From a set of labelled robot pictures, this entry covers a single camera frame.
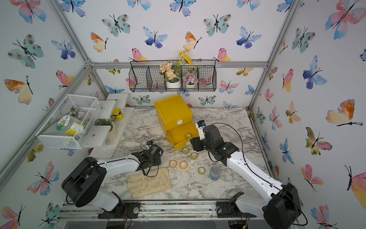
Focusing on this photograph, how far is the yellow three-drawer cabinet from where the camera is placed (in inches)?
34.1

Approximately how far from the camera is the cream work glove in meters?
0.81

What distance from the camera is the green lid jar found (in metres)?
0.64

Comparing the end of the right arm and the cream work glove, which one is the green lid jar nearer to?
the cream work glove

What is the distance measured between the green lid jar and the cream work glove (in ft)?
1.23
